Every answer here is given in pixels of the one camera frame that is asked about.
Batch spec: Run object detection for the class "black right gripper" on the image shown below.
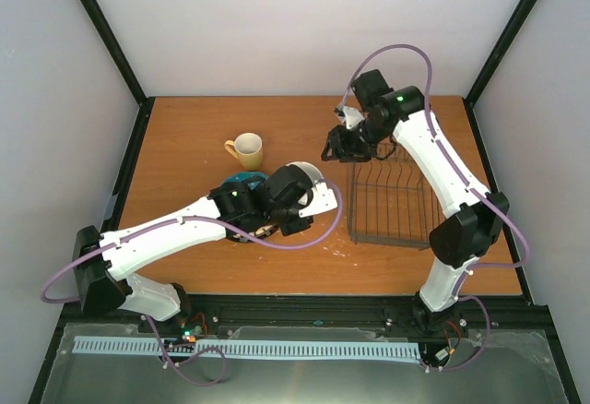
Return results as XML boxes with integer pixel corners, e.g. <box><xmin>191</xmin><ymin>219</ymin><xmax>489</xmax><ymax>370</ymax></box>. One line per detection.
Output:
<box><xmin>321</xmin><ymin>117</ymin><xmax>387</xmax><ymax>163</ymax></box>

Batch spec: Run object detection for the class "cream ceramic bowl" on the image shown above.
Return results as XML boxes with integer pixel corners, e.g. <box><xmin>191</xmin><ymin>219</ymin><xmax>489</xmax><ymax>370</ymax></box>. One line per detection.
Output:
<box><xmin>289</xmin><ymin>161</ymin><xmax>324</xmax><ymax>208</ymax></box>

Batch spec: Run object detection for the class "yellow ceramic mug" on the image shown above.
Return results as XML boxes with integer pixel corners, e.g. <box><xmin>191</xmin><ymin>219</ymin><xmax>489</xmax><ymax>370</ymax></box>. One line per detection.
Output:
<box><xmin>224</xmin><ymin>133</ymin><xmax>264</xmax><ymax>172</ymax></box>

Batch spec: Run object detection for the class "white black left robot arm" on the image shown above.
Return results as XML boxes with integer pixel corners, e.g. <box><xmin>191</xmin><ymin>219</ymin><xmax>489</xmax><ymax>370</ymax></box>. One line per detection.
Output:
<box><xmin>72</xmin><ymin>162</ymin><xmax>335</xmax><ymax>333</ymax></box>

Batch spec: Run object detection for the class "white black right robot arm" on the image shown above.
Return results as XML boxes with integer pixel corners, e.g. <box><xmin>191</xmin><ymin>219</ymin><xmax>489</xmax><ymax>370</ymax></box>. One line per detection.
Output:
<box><xmin>321</xmin><ymin>69</ymin><xmax>509</xmax><ymax>332</ymax></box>

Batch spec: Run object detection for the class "black striped plate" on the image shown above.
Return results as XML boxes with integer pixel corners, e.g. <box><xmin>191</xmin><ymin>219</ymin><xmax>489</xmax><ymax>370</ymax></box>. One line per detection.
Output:
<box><xmin>225</xmin><ymin>221</ymin><xmax>282</xmax><ymax>244</ymax></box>

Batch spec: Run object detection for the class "teal polka dot plate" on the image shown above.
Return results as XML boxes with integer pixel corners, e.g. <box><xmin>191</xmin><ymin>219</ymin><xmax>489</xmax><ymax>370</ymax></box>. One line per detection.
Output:
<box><xmin>223</xmin><ymin>171</ymin><xmax>268</xmax><ymax>189</ymax></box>

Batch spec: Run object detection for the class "metal floor plate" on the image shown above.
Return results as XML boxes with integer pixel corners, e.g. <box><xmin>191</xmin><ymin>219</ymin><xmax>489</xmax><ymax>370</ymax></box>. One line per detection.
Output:
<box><xmin>41</xmin><ymin>324</ymin><xmax>569</xmax><ymax>403</ymax></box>

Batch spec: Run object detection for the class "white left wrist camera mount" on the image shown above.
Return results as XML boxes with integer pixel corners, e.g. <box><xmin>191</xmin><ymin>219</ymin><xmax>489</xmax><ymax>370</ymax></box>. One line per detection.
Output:
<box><xmin>296</xmin><ymin>180</ymin><xmax>338</xmax><ymax>218</ymax></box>

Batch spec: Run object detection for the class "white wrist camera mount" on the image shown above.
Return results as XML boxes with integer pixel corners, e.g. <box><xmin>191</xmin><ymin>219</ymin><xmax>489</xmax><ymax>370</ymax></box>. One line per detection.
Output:
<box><xmin>334</xmin><ymin>106</ymin><xmax>365</xmax><ymax>130</ymax></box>
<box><xmin>296</xmin><ymin>180</ymin><xmax>338</xmax><ymax>218</ymax></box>

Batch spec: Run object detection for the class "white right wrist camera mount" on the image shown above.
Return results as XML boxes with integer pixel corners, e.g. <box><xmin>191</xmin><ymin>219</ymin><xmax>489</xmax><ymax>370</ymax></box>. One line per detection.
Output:
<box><xmin>334</xmin><ymin>106</ymin><xmax>365</xmax><ymax>130</ymax></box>

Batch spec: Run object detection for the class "dark wire dish rack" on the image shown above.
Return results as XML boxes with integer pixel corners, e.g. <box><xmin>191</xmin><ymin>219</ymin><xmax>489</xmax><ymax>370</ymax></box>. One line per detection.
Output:
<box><xmin>347</xmin><ymin>140</ymin><xmax>443</xmax><ymax>249</ymax></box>

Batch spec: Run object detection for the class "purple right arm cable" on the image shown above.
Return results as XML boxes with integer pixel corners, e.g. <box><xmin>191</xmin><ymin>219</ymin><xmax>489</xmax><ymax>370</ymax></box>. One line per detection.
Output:
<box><xmin>338</xmin><ymin>43</ymin><xmax>531</xmax><ymax>373</ymax></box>

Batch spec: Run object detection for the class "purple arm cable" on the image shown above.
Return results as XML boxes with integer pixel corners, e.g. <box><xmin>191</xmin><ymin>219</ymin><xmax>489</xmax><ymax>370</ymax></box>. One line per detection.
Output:
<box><xmin>40</xmin><ymin>178</ymin><xmax>345</xmax><ymax>386</ymax></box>
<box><xmin>338</xmin><ymin>43</ymin><xmax>531</xmax><ymax>373</ymax></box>

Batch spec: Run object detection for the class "black aluminium frame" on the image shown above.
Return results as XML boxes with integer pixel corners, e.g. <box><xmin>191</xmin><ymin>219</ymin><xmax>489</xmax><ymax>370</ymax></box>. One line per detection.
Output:
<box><xmin>27</xmin><ymin>0</ymin><xmax>582</xmax><ymax>404</ymax></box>

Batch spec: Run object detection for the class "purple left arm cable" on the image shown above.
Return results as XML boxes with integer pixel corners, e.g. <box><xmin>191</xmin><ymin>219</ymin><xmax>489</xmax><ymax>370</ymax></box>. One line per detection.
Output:
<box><xmin>40</xmin><ymin>178</ymin><xmax>345</xmax><ymax>386</ymax></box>

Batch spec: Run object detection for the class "white slotted cable duct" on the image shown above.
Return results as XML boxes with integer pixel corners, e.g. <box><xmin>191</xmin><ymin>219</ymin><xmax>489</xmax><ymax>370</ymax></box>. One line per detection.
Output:
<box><xmin>71</xmin><ymin>336</ymin><xmax>420</xmax><ymax>363</ymax></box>

